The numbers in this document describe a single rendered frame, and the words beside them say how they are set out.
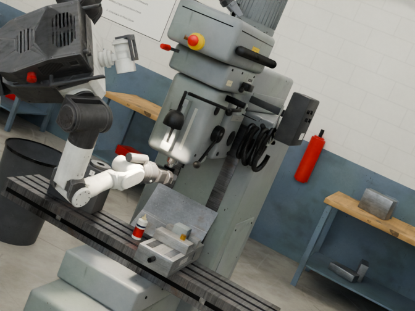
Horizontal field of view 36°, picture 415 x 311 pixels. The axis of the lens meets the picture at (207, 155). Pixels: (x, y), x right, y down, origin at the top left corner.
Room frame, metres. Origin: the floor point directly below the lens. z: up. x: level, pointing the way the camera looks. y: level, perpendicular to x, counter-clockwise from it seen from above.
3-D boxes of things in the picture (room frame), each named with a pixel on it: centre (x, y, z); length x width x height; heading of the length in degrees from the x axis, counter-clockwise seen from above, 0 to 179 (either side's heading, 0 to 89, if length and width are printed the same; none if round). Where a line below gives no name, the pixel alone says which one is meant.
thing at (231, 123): (2.65, 0.06, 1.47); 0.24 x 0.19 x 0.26; 72
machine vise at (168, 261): (2.39, -0.01, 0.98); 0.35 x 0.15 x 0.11; 164
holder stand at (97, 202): (2.60, 0.45, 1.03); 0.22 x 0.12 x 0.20; 79
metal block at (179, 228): (2.42, -0.02, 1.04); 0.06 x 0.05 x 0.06; 74
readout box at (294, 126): (2.64, -0.29, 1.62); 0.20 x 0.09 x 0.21; 162
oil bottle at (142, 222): (2.47, 0.14, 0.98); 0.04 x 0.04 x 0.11
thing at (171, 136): (2.36, 0.15, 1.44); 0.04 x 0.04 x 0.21; 72
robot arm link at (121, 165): (2.29, 0.24, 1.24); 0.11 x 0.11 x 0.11; 57
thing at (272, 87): (2.94, -0.04, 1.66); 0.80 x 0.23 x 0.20; 162
